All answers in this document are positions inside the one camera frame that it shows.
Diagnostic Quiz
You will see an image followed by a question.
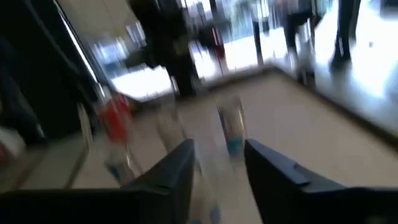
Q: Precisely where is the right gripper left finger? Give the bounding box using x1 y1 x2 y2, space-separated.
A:
0 139 195 224

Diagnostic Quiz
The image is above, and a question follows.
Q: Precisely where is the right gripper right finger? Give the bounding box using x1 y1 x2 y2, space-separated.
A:
244 139 398 224

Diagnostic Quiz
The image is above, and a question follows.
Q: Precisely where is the blue silver Red Bull can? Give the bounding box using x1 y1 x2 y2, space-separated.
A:
216 96 248 159
104 142 139 186

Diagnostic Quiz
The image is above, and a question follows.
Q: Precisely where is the white and blue soda can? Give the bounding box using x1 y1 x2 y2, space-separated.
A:
188 149 223 224

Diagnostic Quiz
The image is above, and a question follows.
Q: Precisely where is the red Fanta soda can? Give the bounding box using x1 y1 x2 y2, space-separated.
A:
99 92 134 146

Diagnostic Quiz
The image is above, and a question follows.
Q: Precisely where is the black floor stand foot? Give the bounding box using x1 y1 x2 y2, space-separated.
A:
328 0 363 71

